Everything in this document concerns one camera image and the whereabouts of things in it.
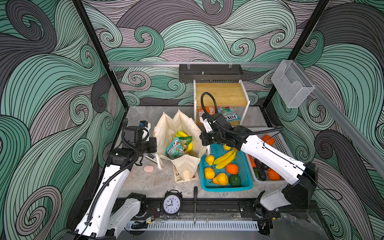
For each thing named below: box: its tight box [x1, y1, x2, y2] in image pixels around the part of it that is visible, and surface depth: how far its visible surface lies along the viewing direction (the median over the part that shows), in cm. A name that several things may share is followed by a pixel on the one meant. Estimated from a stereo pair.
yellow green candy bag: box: [178, 136, 193, 152], surface depth 87 cm
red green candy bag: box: [165, 136, 185, 160], surface depth 81 cm
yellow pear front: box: [212, 173, 229, 186], surface depth 81 cm
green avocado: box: [229, 174, 242, 187], surface depth 79 cm
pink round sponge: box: [143, 165, 154, 173], surface depth 87 cm
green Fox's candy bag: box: [217, 106, 241, 122], surface depth 94 cm
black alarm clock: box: [162, 189, 183, 217], surface depth 74 cm
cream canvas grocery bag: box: [153, 109, 211, 182], surface depth 79 cm
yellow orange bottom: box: [204, 167, 216, 180], surface depth 82 cm
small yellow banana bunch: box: [213, 147, 238, 169], surface depth 89 cm
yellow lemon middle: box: [205, 155, 215, 166], surface depth 89 cm
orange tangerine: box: [226, 163, 239, 175], surface depth 83 cm
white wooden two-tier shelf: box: [193, 79, 250, 127], surface depth 83 cm
